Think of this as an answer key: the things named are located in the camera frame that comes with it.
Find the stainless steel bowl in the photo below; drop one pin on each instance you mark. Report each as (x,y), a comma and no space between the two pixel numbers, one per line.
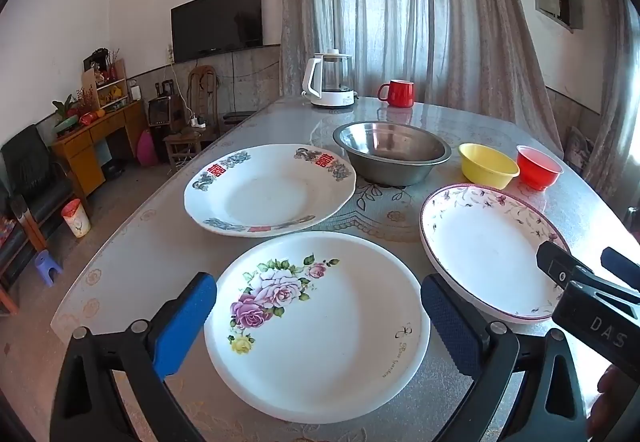
(390,147)

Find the black armchair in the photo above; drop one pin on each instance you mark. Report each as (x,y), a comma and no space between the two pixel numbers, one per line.
(12,247)
(35,172)

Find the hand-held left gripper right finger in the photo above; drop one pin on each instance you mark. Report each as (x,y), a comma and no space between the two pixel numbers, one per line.
(450,327)

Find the white waste bin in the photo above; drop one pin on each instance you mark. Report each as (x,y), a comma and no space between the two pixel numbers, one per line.
(76,219)

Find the white plate with purple rim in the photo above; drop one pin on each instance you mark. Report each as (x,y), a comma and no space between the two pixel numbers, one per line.
(480,247)

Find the yellow plastic bowl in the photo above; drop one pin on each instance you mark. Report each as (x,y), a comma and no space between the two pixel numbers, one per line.
(487,169)

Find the wooden cabinet with clutter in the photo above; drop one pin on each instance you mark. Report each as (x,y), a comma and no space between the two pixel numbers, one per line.
(85,147)

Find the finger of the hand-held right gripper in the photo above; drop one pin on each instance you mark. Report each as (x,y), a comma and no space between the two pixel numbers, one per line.
(557,264)
(622,264)

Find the white plate with rose print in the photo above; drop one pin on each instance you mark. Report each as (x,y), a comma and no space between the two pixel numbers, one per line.
(325,322)

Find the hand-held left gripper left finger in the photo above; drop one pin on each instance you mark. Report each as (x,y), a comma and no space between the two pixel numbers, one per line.
(185,322)

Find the green potted plant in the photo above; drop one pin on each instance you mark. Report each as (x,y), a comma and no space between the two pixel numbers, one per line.
(65,109)

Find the grey side curtain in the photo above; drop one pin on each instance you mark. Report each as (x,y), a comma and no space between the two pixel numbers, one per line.
(615,97)

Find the black speaker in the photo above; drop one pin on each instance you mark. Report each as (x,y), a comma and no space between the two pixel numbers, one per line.
(160,112)

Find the white plate with red characters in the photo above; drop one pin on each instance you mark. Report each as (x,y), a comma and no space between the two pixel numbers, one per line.
(270,192)

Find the wooden shelf with ornaments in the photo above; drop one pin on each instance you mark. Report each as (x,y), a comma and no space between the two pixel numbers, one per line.
(107,82)

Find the pink plastic object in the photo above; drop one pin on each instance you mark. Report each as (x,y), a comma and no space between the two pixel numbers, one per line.
(145,149)

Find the red mug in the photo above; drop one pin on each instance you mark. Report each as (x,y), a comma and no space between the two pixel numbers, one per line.
(397,93)

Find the white glass electric kettle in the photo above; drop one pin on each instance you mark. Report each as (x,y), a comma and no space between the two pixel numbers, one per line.
(327,82)

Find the person's right hand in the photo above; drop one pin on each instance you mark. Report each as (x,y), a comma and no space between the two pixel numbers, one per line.
(612,397)

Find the red plastic bowl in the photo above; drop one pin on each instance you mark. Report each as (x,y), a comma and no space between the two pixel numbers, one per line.
(537,172)

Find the black wall television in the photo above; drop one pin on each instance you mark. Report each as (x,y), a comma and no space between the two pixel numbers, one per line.
(217,22)

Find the white power strip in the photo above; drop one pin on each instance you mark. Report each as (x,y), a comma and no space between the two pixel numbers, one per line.
(197,123)

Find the grey sheer curtain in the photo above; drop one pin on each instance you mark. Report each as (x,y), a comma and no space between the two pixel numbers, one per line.
(400,22)

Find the wooden chair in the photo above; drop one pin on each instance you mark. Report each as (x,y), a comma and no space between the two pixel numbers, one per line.
(200,92)

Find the purple plastic stool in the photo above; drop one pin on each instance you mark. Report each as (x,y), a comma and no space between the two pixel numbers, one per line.
(47,267)

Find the patterned cushion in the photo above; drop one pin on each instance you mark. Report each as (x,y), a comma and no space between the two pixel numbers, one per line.
(579,149)

